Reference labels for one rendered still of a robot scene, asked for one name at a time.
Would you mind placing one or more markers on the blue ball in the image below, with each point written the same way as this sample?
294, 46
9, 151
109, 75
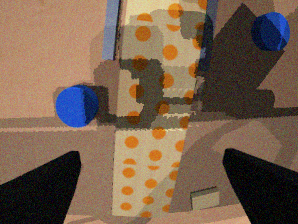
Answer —
77, 105
270, 32

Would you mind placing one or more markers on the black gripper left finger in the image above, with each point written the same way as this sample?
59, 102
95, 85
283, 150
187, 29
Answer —
43, 195

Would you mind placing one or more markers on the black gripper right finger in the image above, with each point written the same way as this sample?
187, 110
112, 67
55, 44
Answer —
268, 193

